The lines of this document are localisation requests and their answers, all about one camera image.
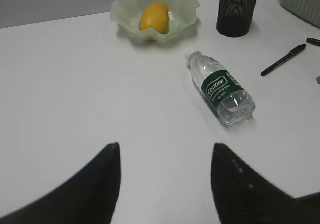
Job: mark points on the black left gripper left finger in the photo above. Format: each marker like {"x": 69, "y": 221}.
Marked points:
{"x": 89, "y": 197}

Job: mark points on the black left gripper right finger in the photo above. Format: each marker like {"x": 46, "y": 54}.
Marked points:
{"x": 242, "y": 196}

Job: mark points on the clear water bottle green label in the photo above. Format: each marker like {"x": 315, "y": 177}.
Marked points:
{"x": 231, "y": 102}

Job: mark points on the yellow mango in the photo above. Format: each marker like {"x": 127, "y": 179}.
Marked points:
{"x": 155, "y": 16}

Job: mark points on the black marker pen left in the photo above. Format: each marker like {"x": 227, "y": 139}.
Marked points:
{"x": 294, "y": 52}

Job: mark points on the black marker pen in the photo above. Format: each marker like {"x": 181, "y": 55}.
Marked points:
{"x": 294, "y": 52}
{"x": 313, "y": 41}

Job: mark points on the black marker pen middle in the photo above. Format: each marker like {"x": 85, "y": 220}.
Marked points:
{"x": 313, "y": 41}

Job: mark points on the pale green wavy glass plate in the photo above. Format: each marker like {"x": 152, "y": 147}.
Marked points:
{"x": 181, "y": 15}

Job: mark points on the black mesh pen holder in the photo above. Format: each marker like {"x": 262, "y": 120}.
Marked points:
{"x": 235, "y": 17}

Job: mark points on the pale green plastic basket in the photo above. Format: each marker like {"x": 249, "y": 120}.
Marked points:
{"x": 308, "y": 10}

